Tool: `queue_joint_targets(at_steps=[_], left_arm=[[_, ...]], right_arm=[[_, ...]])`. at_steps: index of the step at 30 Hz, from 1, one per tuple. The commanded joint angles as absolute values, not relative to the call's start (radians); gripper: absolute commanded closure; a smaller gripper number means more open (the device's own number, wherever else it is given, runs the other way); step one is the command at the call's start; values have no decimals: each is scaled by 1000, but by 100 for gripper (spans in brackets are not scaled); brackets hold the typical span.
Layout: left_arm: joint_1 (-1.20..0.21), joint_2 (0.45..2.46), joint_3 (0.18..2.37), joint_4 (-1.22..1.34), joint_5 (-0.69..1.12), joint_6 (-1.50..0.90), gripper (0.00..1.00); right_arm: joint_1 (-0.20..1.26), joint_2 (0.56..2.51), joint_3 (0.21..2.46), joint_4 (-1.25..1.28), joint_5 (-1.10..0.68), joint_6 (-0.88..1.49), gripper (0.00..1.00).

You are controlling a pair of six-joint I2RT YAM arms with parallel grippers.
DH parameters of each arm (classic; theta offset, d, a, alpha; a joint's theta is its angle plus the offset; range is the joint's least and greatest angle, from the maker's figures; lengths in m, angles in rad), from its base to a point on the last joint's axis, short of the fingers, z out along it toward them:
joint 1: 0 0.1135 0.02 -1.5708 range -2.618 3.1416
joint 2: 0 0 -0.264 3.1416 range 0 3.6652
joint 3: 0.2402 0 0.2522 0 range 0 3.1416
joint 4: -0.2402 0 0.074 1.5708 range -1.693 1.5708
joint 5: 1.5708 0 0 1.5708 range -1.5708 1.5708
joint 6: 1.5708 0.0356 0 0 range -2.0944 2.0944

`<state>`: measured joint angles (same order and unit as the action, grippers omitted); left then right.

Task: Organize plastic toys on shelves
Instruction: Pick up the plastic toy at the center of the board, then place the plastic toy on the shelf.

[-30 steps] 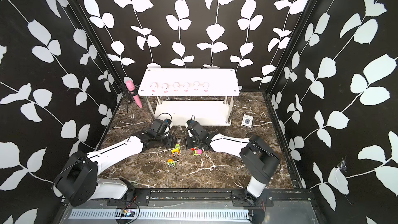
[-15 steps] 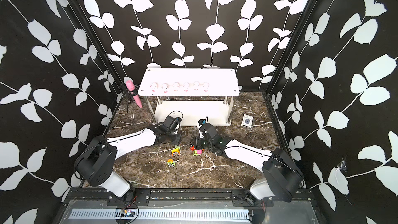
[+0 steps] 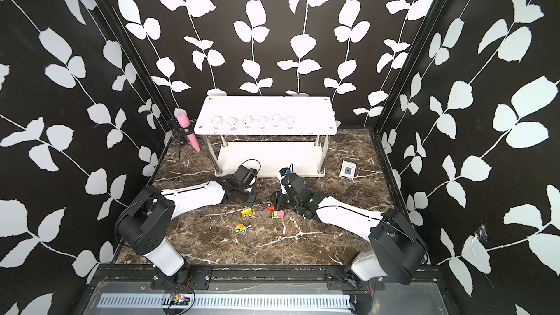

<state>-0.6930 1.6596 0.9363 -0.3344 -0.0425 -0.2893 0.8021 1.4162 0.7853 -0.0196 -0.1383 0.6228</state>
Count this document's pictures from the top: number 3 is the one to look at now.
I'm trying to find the yellow orange dump truck toy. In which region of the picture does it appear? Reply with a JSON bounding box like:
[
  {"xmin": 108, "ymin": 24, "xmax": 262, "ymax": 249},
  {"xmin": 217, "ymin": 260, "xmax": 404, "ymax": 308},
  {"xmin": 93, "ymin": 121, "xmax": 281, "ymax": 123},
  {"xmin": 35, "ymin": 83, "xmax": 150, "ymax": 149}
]
[{"xmin": 241, "ymin": 208, "xmax": 255, "ymax": 221}]

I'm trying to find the green cement mixer truck toy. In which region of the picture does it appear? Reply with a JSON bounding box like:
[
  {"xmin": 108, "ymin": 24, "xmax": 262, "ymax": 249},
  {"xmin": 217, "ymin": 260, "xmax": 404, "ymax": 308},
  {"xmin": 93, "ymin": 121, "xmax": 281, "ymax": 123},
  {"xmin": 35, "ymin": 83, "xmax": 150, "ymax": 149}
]
[{"xmin": 235, "ymin": 224, "xmax": 252, "ymax": 236}]

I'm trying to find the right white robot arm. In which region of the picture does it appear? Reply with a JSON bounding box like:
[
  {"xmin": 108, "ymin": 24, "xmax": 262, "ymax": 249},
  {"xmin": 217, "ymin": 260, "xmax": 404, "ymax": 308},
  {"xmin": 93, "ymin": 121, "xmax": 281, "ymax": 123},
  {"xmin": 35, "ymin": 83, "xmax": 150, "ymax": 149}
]
[{"xmin": 270, "ymin": 191, "xmax": 428, "ymax": 287}]

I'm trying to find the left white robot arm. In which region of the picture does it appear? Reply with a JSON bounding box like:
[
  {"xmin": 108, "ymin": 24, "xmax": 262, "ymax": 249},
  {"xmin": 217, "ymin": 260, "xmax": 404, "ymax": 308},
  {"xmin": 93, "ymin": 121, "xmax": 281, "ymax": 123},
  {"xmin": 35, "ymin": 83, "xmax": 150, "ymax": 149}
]
[{"xmin": 115, "ymin": 166, "xmax": 258, "ymax": 277}]

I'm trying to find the green pink toy car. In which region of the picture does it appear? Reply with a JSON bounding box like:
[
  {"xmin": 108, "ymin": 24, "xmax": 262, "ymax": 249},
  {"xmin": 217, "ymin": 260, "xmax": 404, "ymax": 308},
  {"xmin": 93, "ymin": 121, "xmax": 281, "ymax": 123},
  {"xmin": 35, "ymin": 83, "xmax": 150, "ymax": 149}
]
[{"xmin": 271, "ymin": 210, "xmax": 285, "ymax": 220}]

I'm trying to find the white square tag card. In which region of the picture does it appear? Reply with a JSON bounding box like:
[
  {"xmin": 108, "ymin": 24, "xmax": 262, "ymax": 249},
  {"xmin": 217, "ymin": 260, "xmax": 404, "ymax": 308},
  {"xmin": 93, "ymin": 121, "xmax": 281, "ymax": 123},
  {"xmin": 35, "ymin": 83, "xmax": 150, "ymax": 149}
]
[{"xmin": 339, "ymin": 160, "xmax": 357, "ymax": 180}]

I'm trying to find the white two-tier shelf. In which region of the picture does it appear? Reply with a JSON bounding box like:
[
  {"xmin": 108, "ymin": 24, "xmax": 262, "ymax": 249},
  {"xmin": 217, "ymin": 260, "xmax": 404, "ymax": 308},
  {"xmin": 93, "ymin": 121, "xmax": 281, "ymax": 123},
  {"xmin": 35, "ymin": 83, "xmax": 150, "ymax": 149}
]
[{"xmin": 195, "ymin": 96, "xmax": 337, "ymax": 178}]

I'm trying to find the pink microphone on stand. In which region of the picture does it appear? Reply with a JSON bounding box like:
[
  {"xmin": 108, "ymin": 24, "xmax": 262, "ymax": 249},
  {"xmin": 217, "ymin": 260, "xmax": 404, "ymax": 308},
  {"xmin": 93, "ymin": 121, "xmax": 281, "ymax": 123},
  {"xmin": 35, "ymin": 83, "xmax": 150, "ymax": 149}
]
[{"xmin": 172, "ymin": 112, "xmax": 201, "ymax": 153}]

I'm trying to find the small green circuit board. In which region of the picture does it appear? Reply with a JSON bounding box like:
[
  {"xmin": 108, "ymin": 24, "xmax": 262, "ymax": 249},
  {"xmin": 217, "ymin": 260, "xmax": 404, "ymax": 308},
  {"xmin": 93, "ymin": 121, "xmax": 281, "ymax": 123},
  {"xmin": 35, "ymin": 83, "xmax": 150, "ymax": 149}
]
[{"xmin": 163, "ymin": 294, "xmax": 191, "ymax": 308}]

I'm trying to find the white perforated vent strip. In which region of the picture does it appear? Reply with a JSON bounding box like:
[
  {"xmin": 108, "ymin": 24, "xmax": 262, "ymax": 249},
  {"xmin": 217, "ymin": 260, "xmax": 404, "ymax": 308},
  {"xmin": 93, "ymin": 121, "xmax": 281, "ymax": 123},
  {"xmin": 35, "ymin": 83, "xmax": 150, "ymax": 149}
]
[{"xmin": 93, "ymin": 293, "xmax": 352, "ymax": 312}]

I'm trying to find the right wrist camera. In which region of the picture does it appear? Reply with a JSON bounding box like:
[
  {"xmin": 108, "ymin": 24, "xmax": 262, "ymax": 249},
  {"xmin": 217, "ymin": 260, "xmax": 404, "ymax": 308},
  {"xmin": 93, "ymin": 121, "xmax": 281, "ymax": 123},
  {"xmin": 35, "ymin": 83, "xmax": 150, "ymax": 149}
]
[{"xmin": 279, "ymin": 168, "xmax": 307, "ymax": 196}]

